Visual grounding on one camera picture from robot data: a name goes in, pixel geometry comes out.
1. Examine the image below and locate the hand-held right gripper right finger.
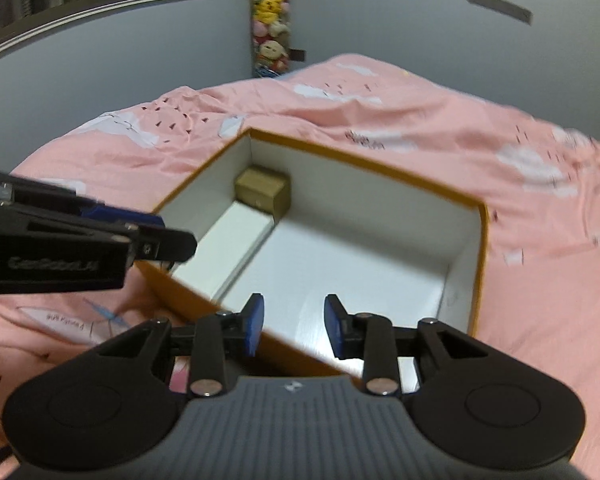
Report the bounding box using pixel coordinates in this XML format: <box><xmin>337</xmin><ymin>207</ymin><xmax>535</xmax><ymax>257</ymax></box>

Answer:
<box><xmin>324</xmin><ymin>294</ymin><xmax>486</xmax><ymax>396</ymax></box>

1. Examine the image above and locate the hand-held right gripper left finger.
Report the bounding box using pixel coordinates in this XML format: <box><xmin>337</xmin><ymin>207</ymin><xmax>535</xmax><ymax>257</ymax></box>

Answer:
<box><xmin>95</xmin><ymin>294</ymin><xmax>266</xmax><ymax>397</ymax></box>

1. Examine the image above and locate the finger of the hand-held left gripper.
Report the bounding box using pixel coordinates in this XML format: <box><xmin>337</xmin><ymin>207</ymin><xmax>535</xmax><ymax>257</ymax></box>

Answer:
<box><xmin>109</xmin><ymin>225</ymin><xmax>198</xmax><ymax>266</ymax></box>
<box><xmin>0</xmin><ymin>167</ymin><xmax>166</xmax><ymax>231</ymax></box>

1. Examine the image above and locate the orange cardboard box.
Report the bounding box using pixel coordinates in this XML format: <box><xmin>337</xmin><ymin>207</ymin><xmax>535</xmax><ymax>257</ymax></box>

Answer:
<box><xmin>137</xmin><ymin>127</ymin><xmax>490</xmax><ymax>378</ymax></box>

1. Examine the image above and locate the flat white box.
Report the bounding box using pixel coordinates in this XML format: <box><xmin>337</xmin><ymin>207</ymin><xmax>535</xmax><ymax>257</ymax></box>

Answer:
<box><xmin>172</xmin><ymin>200</ymin><xmax>277</xmax><ymax>301</ymax></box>

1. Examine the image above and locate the small gold box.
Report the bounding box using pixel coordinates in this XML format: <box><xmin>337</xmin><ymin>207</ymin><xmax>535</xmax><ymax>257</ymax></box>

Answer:
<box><xmin>234</xmin><ymin>166</ymin><xmax>291</xmax><ymax>221</ymax></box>

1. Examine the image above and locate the pink printed bedsheet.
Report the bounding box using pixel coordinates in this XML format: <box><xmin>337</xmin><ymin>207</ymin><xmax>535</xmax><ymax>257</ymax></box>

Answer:
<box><xmin>0</xmin><ymin>52</ymin><xmax>600</xmax><ymax>480</ymax></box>

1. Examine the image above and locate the hanging column of plush toys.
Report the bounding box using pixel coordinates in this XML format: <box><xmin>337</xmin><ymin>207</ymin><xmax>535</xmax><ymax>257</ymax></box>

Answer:
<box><xmin>250</xmin><ymin>0</ymin><xmax>295</xmax><ymax>78</ymax></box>

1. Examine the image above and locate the grey wall strip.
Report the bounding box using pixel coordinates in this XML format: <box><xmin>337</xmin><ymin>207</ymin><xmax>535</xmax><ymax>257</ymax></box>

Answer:
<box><xmin>467</xmin><ymin>0</ymin><xmax>533</xmax><ymax>25</ymax></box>

